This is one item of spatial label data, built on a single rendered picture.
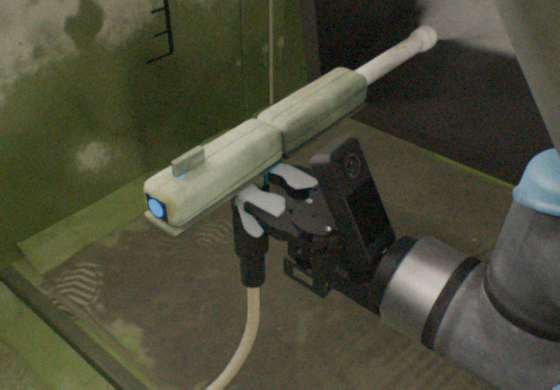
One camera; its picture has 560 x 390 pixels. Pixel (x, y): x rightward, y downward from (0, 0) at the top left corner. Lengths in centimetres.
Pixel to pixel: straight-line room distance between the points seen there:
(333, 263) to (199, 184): 15
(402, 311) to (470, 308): 6
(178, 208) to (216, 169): 5
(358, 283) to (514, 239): 19
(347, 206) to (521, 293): 16
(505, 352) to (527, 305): 5
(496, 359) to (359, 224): 15
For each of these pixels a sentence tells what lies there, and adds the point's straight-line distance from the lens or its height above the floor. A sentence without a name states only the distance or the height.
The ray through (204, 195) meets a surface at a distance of 56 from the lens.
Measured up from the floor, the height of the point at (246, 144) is 57.
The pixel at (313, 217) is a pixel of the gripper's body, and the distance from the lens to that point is 58.
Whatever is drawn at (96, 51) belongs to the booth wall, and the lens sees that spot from 124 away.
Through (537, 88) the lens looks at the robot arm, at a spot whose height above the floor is 82.
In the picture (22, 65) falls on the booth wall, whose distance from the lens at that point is 117.
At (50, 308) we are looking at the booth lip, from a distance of 122.
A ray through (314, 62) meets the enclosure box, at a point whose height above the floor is 53.
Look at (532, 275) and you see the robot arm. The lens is 46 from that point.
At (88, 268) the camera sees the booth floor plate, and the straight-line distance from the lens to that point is 127.
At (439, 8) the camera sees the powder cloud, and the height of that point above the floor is 58.
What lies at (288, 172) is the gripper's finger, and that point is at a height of 52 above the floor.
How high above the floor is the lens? 89
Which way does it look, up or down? 37 degrees down
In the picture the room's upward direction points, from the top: straight up
